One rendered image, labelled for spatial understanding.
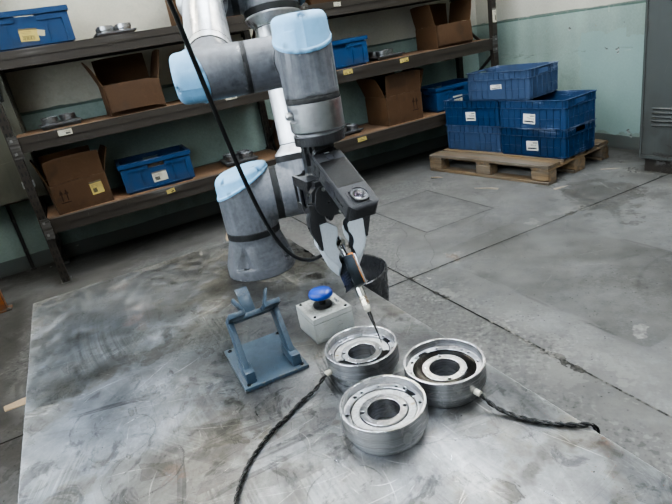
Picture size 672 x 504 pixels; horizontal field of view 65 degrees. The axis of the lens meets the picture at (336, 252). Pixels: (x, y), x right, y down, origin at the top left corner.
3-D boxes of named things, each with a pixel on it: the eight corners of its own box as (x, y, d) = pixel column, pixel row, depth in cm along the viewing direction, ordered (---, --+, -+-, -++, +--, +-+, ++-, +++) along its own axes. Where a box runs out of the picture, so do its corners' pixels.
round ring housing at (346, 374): (376, 340, 83) (372, 317, 82) (415, 370, 75) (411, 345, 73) (317, 366, 79) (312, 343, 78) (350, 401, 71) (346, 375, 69)
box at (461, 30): (477, 41, 478) (474, -5, 464) (434, 49, 465) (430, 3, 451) (452, 43, 514) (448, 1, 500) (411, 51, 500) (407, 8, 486)
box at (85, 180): (125, 197, 378) (108, 145, 364) (52, 218, 356) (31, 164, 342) (114, 189, 411) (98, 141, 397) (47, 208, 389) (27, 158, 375)
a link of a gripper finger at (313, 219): (337, 243, 79) (332, 187, 76) (342, 246, 77) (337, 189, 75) (308, 250, 77) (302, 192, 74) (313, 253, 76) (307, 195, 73)
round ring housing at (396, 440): (379, 475, 58) (374, 446, 56) (328, 428, 66) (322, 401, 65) (448, 428, 63) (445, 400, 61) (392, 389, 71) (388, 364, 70)
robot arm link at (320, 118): (349, 95, 70) (293, 108, 67) (355, 129, 72) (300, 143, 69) (326, 94, 77) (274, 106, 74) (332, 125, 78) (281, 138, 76)
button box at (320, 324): (355, 328, 88) (351, 302, 86) (318, 344, 85) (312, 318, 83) (333, 311, 95) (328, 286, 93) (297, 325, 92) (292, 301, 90)
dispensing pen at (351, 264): (376, 341, 75) (331, 235, 78) (367, 345, 79) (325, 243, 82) (390, 336, 76) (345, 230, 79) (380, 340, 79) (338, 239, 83)
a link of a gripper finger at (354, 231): (357, 253, 86) (343, 201, 82) (375, 264, 81) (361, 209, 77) (340, 261, 85) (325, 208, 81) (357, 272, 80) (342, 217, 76)
